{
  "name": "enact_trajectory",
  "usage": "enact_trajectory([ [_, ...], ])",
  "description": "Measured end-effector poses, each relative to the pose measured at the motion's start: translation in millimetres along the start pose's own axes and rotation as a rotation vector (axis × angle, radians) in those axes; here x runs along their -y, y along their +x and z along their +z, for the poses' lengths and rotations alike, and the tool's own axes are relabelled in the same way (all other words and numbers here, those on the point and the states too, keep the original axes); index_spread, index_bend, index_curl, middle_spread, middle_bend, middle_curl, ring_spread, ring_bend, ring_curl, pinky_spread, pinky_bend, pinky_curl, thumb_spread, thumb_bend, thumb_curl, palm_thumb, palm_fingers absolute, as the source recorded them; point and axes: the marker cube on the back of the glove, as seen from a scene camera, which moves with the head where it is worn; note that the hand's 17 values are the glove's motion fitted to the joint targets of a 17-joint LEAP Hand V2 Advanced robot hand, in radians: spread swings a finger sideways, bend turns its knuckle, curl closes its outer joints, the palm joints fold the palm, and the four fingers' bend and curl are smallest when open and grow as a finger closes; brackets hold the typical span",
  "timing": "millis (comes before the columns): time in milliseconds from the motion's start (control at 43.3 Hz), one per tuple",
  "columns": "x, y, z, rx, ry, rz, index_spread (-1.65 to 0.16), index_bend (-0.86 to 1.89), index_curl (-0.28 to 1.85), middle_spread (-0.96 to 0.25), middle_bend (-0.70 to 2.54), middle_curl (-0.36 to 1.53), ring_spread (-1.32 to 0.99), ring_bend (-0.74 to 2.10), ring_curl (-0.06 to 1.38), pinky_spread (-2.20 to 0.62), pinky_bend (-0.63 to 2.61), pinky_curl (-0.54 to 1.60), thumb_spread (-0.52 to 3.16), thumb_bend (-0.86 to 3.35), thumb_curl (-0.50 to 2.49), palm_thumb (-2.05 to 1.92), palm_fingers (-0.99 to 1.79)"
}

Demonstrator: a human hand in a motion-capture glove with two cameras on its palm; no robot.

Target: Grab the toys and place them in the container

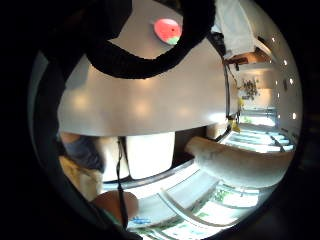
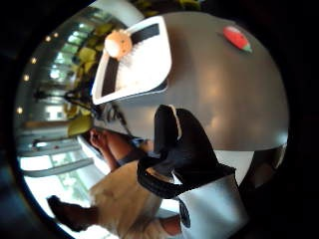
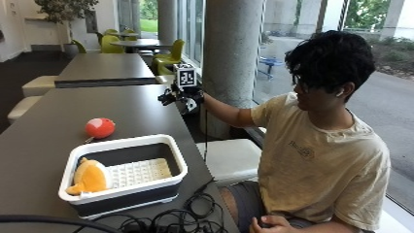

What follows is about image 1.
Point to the the person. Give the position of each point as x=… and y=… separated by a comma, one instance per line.
x=150, y=155

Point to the row of ceiling spotlights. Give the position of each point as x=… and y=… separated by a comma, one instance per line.
x=285, y=62

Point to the white cloth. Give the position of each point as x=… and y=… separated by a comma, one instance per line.
x=235, y=26

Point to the red and green toy fruit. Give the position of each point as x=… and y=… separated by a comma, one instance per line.
x=166, y=30

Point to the black camera stand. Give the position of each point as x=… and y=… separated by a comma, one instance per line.
x=227, y=90

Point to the white ceiling beam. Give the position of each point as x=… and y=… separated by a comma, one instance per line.
x=240, y=163

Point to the brown wooden shelf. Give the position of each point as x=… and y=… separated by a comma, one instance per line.
x=250, y=57

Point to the beige chair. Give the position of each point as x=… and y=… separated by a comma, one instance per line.
x=83, y=181

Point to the green wall plant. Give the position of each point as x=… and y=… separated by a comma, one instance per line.
x=250, y=88

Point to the small yellow object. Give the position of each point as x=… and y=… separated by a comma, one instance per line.
x=235, y=125

